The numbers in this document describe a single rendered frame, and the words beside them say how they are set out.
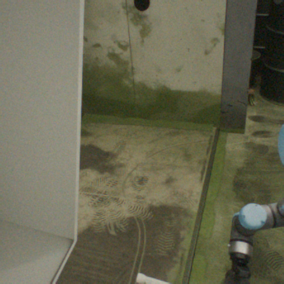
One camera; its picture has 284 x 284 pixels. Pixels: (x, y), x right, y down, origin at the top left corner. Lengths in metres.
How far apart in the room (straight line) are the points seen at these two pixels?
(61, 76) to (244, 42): 1.70
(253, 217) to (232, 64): 1.39
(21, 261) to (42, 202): 0.20
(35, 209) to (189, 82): 1.64
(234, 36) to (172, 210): 1.19
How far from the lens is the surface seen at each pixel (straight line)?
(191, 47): 2.55
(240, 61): 2.55
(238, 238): 1.50
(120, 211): 2.06
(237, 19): 2.47
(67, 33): 0.94
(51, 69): 0.99
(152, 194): 2.14
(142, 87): 2.74
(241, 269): 1.40
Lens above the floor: 1.44
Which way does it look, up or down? 33 degrees down
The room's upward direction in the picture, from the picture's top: 5 degrees counter-clockwise
